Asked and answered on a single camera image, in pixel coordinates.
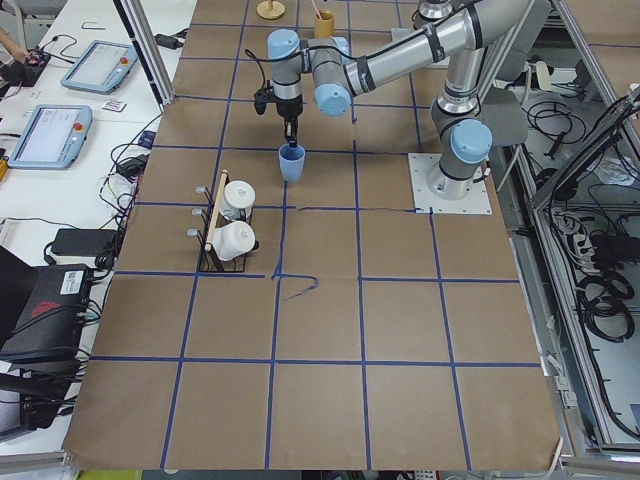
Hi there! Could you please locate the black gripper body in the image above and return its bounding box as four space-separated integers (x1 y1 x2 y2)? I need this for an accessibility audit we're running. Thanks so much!
275 97 303 125

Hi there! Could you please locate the person's hand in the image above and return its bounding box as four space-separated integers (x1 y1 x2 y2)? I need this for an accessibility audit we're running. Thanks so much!
0 28 29 63

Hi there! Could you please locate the upper white mug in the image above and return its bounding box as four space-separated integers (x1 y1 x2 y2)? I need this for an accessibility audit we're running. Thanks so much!
220 180 256 221

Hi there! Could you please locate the grey office chair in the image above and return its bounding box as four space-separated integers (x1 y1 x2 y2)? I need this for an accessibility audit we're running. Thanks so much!
479 49 556 149

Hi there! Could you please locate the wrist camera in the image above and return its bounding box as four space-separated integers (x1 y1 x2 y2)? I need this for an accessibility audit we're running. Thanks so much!
254 85 276 115

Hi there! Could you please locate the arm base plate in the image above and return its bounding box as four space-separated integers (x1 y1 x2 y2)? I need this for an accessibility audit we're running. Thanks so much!
408 153 492 215
391 28 414 42

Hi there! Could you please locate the aluminium frame post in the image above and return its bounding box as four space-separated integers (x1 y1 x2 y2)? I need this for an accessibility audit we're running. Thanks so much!
113 0 175 106

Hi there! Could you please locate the light blue plastic cup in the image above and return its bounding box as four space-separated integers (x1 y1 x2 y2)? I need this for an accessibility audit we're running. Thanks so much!
278 144 306 182

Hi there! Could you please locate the teach pendant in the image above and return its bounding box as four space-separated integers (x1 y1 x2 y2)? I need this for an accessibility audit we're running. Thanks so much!
8 104 93 170
60 40 138 94

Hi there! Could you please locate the black computer box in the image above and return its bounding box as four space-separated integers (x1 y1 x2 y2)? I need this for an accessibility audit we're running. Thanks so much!
1 248 92 364

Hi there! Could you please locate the bamboo chopstick holder cup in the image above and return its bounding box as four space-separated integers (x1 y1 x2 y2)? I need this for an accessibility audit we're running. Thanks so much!
314 10 335 39

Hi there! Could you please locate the lower white mug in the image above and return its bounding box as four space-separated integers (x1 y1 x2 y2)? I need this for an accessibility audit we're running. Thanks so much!
212 221 259 261

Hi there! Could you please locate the black wire mug rack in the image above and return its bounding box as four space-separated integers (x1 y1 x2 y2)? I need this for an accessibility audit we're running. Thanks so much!
186 169 259 273

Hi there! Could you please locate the wooden cup tree stand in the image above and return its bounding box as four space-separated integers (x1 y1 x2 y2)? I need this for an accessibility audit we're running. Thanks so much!
256 0 286 20

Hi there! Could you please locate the upper teach pendant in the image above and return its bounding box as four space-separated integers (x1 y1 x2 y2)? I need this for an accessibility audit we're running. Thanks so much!
60 40 138 94

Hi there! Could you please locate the lower teach pendant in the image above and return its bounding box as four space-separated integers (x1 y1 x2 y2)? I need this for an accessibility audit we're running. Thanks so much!
8 104 93 170

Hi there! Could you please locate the small black power brick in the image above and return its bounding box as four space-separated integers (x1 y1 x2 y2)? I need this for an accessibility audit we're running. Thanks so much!
154 34 184 50

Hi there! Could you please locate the white mug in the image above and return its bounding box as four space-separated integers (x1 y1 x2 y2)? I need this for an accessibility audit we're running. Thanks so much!
212 221 259 261
220 180 256 221

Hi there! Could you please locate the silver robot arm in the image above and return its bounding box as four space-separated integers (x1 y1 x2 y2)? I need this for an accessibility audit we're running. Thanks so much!
254 0 533 200

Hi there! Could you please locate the black power adapter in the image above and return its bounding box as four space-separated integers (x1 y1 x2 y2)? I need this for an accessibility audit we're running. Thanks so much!
51 228 116 257

